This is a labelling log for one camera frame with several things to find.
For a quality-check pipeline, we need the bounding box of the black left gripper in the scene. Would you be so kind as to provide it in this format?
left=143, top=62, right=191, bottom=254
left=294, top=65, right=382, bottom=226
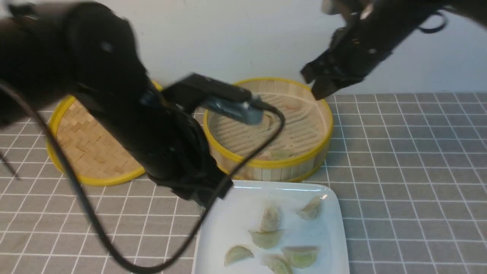
left=111, top=91, right=233, bottom=208

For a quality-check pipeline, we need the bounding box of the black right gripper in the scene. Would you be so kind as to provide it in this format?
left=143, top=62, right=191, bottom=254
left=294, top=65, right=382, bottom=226
left=301, top=0, right=404, bottom=100

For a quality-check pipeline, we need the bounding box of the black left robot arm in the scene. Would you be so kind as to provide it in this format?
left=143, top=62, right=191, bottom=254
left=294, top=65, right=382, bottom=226
left=1, top=2, right=225, bottom=208

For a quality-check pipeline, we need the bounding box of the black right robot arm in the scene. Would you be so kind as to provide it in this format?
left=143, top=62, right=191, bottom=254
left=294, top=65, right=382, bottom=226
left=301, top=0, right=486, bottom=100

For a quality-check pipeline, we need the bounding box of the white square plate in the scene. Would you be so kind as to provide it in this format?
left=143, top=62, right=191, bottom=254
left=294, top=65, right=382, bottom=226
left=193, top=180, right=350, bottom=274

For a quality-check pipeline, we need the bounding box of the pale dumpling plate top right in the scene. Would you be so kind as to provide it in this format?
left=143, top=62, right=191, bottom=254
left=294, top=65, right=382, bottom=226
left=297, top=196, right=322, bottom=220

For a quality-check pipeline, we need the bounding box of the pale dumpling plate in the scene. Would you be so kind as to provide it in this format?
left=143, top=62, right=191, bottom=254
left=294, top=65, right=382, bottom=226
left=297, top=196, right=322, bottom=220
left=260, top=203, right=281, bottom=232

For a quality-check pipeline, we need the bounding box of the pale dumpling plate centre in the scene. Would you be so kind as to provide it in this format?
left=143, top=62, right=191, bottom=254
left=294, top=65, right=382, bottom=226
left=260, top=203, right=281, bottom=232

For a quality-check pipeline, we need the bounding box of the green dumpling plate bottom left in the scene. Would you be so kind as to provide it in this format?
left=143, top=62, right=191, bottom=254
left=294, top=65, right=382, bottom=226
left=224, top=245, right=255, bottom=267

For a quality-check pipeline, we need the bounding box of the green dumpling plate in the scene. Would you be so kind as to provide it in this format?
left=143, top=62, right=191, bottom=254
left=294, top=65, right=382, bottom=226
left=248, top=229, right=285, bottom=250
left=262, top=255, right=293, bottom=274
left=281, top=246, right=320, bottom=269
left=224, top=245, right=255, bottom=267

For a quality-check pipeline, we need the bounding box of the green dumpling plate middle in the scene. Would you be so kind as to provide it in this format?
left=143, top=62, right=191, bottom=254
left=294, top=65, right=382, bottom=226
left=248, top=229, right=285, bottom=250

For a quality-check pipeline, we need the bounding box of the green dumpling plate bottom centre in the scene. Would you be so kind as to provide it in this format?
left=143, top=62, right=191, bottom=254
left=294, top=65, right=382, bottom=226
left=262, top=255, right=293, bottom=274

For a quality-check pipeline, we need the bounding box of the green dumpling plate bottom right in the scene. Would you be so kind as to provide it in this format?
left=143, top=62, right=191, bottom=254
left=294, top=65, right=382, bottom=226
left=281, top=246, right=320, bottom=269

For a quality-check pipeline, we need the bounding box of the pink dumpling steamer back right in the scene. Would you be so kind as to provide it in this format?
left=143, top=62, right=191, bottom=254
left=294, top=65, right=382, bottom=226
left=282, top=99, right=302, bottom=112

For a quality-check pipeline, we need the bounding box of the yellow-rimmed bamboo steamer basket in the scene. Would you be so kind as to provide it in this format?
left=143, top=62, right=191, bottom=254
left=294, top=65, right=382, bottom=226
left=202, top=77, right=334, bottom=182

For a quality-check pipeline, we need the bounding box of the yellow-rimmed bamboo steamer lid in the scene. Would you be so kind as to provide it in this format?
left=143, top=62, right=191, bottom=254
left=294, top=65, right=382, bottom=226
left=49, top=96, right=145, bottom=187

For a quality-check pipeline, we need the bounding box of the green dumpling steamer front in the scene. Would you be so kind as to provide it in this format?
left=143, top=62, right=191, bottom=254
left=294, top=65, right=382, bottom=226
left=269, top=149, right=293, bottom=160

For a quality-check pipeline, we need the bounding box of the grey checked tablecloth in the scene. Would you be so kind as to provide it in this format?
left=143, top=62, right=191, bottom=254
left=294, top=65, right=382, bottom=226
left=0, top=92, right=487, bottom=274

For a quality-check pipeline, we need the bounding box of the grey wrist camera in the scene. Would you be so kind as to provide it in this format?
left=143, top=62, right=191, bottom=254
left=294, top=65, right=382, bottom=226
left=163, top=73, right=273, bottom=125

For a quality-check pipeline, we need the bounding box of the black camera cable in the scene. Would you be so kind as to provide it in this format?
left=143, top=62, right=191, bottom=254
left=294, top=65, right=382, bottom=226
left=0, top=80, right=286, bottom=274

